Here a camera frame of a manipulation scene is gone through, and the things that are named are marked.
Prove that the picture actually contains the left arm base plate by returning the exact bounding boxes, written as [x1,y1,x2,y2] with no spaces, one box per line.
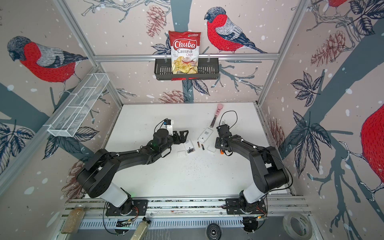
[105,199,149,217]

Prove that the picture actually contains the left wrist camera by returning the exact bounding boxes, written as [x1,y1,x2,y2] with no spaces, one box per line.
[163,119,174,136]

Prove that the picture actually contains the clear tape roll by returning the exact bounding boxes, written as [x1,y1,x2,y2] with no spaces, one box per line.
[283,213,313,240]

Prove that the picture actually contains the white mesh wire tray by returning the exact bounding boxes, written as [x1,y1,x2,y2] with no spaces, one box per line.
[48,73,110,137]

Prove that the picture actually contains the black round speaker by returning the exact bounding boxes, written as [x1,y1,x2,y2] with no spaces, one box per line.
[206,223,222,240]

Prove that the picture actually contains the white battery cover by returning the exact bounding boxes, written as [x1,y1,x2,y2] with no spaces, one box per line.
[177,151,187,158]
[208,146,216,153]

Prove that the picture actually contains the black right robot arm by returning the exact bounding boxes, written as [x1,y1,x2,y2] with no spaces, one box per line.
[215,124,290,204]

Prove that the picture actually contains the beige grain filled bottle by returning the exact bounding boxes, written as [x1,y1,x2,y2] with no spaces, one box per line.
[131,217,152,240]

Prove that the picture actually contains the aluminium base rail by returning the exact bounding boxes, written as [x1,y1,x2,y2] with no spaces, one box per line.
[58,194,311,232]

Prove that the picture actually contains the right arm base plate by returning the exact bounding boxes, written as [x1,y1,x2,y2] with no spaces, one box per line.
[222,198,267,215]

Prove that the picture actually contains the brown grain filled bottle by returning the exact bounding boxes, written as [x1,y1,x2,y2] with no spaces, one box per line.
[61,204,85,234]

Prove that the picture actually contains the white remote control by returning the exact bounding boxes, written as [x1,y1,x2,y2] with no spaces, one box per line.
[198,128,214,143]
[184,140,195,154]

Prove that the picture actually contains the black wire basket shelf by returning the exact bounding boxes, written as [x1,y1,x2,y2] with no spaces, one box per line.
[154,57,220,81]

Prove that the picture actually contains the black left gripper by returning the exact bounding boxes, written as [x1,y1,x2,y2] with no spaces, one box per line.
[159,129,189,154]

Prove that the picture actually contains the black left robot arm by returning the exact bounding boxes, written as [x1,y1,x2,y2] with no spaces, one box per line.
[76,129,189,208]

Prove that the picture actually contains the red cassava chips bag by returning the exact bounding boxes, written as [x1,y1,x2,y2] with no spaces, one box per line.
[169,31,201,74]

